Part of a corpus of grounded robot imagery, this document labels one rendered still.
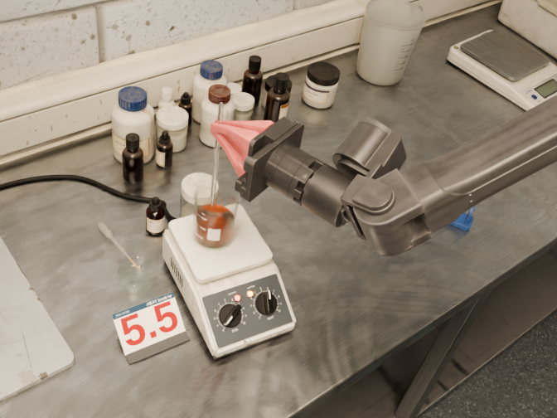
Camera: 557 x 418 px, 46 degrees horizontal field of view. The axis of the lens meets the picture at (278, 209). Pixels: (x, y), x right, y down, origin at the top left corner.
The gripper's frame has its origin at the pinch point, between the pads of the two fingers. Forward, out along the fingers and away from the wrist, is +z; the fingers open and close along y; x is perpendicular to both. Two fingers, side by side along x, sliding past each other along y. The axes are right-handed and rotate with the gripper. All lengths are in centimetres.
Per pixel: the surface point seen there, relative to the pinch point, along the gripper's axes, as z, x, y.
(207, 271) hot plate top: -4.4, 19.4, 5.5
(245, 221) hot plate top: -2.4, 19.4, -5.7
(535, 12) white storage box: -10, 21, -113
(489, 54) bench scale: -8, 24, -90
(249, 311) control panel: -11.4, 23.6, 4.2
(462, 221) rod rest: -26, 27, -39
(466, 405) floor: -45, 104, -62
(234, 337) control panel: -12.0, 24.9, 8.2
